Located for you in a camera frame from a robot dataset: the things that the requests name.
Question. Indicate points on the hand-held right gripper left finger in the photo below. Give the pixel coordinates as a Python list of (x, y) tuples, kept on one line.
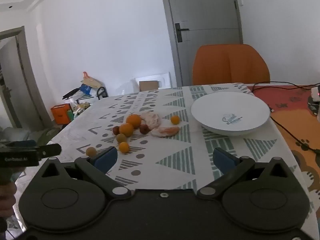
[(106, 158)]

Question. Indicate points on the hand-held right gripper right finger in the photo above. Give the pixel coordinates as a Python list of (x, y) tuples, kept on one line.
[(223, 160)]

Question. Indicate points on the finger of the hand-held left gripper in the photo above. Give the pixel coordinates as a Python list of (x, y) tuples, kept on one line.
[(50, 150)]

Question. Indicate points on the brownish kumquat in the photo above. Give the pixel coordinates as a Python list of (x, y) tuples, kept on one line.
[(91, 151)]

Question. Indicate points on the small orange kumquat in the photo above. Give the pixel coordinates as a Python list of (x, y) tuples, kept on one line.
[(124, 147), (175, 119)]

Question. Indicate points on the brown-green longan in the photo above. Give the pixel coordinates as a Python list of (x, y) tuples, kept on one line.
[(121, 138)]

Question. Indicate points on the red date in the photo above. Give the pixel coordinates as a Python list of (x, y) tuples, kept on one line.
[(144, 129), (115, 130)]

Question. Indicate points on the orange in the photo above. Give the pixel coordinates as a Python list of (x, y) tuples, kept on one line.
[(126, 129), (134, 120)]

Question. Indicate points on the white plate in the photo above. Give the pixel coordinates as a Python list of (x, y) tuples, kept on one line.
[(232, 110)]

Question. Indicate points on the whole peeled mandarin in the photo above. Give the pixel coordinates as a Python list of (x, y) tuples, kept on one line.
[(151, 120)]

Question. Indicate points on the peeled mandarin half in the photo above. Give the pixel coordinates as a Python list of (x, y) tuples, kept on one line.
[(165, 131)]

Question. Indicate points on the person's left hand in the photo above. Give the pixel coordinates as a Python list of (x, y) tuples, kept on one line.
[(7, 200)]

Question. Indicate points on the orange box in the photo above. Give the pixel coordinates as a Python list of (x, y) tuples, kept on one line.
[(60, 113)]

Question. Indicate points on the patterned white tablecloth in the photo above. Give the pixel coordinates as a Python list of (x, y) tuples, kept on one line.
[(160, 152)]

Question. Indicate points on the blue and white bag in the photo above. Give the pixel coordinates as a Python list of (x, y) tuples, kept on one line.
[(86, 90)]

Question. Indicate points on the orange paw-print mat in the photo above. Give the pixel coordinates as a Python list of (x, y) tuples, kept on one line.
[(290, 130)]

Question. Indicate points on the brown cardboard sheet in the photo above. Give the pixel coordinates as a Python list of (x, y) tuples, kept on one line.
[(148, 85)]

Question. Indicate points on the orange chair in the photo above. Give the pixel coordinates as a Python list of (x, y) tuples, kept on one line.
[(230, 65)]

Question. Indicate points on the white foam board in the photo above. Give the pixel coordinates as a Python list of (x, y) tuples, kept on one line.
[(162, 80)]

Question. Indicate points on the white device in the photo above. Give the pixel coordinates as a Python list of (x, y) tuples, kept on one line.
[(315, 100)]

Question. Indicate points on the grey door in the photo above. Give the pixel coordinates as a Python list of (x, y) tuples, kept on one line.
[(205, 17)]

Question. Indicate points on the grey door frame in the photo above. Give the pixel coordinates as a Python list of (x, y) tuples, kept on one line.
[(27, 80)]

